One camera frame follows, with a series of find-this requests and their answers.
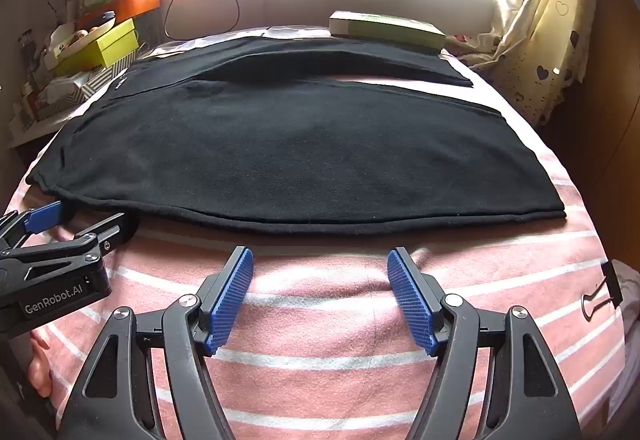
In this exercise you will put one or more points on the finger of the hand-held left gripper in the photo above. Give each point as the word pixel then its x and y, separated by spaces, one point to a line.
pixel 45 216
pixel 107 230

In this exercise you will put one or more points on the wooden wardrobe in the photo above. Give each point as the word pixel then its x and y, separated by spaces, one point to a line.
pixel 600 145

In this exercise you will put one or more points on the black binder clip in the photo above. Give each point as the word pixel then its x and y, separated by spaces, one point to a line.
pixel 612 282

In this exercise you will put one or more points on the heart print curtain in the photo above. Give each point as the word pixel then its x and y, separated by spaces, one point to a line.
pixel 540 20

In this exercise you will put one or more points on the grey chevron pattern box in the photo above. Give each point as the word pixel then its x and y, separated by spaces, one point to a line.
pixel 75 90

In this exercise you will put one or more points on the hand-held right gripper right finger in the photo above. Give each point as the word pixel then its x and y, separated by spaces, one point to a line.
pixel 411 305

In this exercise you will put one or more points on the person's left hand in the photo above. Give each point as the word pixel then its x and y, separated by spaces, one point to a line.
pixel 39 370

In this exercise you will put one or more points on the green cardboard box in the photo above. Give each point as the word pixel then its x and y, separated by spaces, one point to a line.
pixel 385 30

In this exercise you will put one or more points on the pink striped bed sheet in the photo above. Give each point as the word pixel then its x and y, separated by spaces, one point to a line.
pixel 320 370

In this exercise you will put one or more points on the yellow-green box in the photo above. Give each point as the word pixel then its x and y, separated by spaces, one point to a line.
pixel 110 45

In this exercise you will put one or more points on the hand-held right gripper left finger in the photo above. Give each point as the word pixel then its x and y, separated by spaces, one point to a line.
pixel 231 300

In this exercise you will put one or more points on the orange box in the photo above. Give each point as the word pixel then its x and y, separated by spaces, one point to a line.
pixel 140 3

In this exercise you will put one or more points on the grey patterned sheet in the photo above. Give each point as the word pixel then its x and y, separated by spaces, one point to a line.
pixel 200 44

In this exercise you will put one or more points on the black pants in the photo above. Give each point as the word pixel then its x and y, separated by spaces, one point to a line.
pixel 300 145

